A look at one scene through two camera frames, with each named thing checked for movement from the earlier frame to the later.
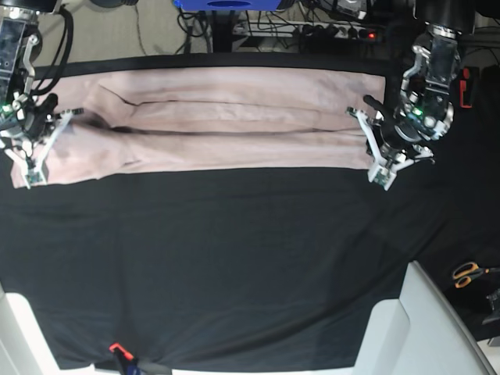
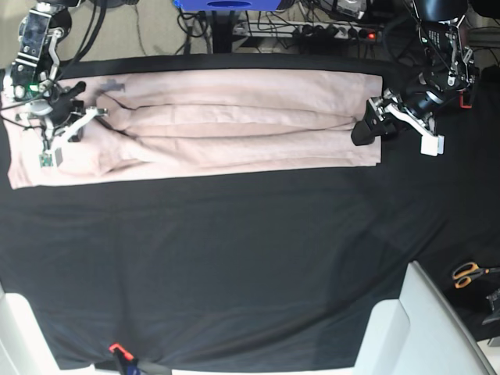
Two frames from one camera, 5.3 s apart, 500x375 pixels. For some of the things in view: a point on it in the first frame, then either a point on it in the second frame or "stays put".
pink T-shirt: x=208 y=120 stays put
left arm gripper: x=28 y=117 -> x=37 y=93
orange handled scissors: x=464 y=273 stays put
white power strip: x=323 y=30 stays put
